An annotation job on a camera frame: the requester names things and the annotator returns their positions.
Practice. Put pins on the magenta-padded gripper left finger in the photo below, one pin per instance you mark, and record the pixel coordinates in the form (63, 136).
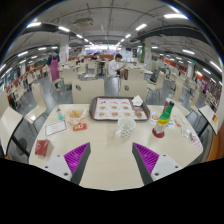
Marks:
(76, 159)

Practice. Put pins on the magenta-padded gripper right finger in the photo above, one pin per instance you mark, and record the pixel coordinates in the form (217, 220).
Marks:
(148, 159)

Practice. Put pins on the green-labelled clear drink bottle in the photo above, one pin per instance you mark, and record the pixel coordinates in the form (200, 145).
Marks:
(164, 118)

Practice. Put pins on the red sauce packet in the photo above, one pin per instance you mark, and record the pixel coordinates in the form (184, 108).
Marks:
(80, 127)
(177, 123)

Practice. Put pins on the red paper pouch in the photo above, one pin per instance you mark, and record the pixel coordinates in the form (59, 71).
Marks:
(42, 147)

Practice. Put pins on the white card with red outline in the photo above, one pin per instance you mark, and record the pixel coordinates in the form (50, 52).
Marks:
(56, 128)

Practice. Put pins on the white dotted mug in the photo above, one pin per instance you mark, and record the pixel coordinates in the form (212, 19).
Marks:
(126, 127)

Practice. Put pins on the colourful printed leaflet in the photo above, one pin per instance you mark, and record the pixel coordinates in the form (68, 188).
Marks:
(154, 117)

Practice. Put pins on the clear food wrapper with snacks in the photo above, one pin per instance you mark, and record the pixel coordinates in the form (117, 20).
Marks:
(76, 115)

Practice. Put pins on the clear plastic packet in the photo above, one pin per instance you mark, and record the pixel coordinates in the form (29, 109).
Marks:
(185, 132)

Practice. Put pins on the small clear sanitizer bottle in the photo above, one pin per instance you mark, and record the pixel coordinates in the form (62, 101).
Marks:
(59, 114)

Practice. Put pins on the white and pink paper slip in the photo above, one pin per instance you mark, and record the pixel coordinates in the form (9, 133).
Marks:
(196, 141)

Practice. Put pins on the white paper napkin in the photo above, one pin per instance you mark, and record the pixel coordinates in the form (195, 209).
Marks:
(137, 100)

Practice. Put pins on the brown food tray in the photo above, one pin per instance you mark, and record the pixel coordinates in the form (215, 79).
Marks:
(113, 108)

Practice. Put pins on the cream chair with round mark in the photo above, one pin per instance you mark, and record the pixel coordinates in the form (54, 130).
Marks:
(88, 90)
(135, 90)

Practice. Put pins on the cream chair with metal legs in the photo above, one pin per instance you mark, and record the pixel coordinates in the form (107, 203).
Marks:
(37, 100)

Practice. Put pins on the white table with label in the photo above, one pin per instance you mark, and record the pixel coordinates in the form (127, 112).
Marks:
(207, 115)

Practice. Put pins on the group of cream cafeteria chairs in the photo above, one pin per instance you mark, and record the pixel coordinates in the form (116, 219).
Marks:
(156, 81)

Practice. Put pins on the person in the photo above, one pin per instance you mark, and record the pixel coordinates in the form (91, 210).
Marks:
(54, 70)
(114, 66)
(94, 56)

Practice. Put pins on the ceiling air conditioner unit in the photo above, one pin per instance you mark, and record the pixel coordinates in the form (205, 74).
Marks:
(83, 22)

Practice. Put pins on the group of ceiling strip lights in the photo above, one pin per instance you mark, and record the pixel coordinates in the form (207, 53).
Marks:
(175, 16)

